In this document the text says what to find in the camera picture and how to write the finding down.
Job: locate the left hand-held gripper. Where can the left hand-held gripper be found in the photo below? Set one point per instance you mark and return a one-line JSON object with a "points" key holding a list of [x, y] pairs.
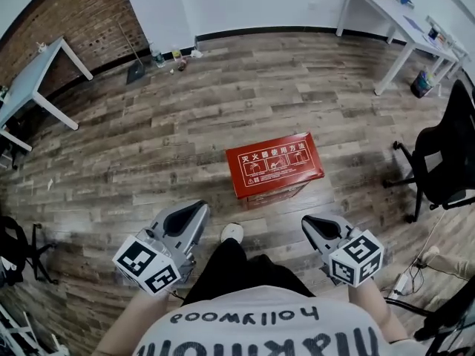
{"points": [[163, 252]]}

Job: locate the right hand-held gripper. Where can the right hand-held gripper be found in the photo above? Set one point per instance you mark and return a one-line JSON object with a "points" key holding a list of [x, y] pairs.
{"points": [[350, 254]]}

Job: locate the red fire extinguisher box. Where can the red fire extinguisher box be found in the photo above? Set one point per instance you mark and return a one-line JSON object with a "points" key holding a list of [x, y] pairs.
{"points": [[274, 165]]}

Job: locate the person's left forearm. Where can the person's left forearm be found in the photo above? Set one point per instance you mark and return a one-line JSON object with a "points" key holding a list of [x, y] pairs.
{"points": [[128, 323]]}

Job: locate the person's right forearm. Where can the person's right forearm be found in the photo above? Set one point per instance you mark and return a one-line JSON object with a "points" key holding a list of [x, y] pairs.
{"points": [[375, 306]]}

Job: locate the white power strip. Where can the white power strip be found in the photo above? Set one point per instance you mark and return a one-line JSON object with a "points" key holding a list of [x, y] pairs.
{"points": [[401, 284]]}

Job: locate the person's white shoe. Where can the person's white shoe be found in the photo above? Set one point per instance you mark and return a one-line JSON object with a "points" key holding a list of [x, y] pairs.
{"points": [[232, 232]]}

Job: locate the person's black trousers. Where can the person's black trousers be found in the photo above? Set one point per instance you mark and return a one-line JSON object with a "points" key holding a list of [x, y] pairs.
{"points": [[237, 269]]}

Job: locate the black chair base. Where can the black chair base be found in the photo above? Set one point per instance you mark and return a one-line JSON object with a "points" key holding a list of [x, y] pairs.
{"points": [[445, 321]]}

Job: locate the person's white printed shirt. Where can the person's white printed shirt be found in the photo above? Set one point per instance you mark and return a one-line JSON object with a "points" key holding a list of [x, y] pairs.
{"points": [[259, 328]]}

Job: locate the small white paper scrap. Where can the small white paper scrap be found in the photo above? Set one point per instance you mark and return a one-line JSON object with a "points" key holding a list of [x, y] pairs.
{"points": [[50, 184]]}

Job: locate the black mesh office chair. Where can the black mesh office chair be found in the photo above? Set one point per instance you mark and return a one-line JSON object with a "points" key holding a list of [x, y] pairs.
{"points": [[445, 154]]}

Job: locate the black swivel chair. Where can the black swivel chair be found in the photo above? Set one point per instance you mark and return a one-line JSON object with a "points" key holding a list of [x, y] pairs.
{"points": [[16, 250]]}

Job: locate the broom with dustpan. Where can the broom with dustpan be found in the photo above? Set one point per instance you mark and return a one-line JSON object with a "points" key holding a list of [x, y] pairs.
{"points": [[135, 70]]}

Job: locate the dark waste bin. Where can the dark waste bin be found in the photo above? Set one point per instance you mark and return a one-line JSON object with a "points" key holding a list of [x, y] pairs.
{"points": [[423, 84]]}

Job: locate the dark drink can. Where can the dark drink can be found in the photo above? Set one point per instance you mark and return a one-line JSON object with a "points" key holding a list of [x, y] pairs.
{"points": [[182, 65]]}

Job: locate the clear water bottle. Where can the clear water bottle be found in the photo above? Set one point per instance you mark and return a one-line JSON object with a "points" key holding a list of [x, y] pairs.
{"points": [[157, 56]]}

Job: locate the yellow capped small container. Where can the yellow capped small container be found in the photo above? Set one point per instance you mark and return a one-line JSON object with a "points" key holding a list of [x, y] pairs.
{"points": [[176, 55]]}

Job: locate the crumpled white paper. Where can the crumpled white paper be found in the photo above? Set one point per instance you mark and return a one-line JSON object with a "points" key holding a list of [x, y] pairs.
{"points": [[196, 53]]}

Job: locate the white table with square legs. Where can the white table with square legs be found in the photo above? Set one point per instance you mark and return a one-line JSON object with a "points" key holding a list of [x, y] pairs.
{"points": [[26, 84]]}

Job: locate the narrow white table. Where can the narrow white table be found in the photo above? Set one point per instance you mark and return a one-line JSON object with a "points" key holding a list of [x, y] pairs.
{"points": [[451, 43]]}

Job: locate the long white table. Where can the long white table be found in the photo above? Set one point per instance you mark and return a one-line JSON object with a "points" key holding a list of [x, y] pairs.
{"points": [[404, 24]]}

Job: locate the purple notebook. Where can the purple notebook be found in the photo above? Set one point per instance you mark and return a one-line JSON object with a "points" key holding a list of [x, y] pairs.
{"points": [[412, 22]]}

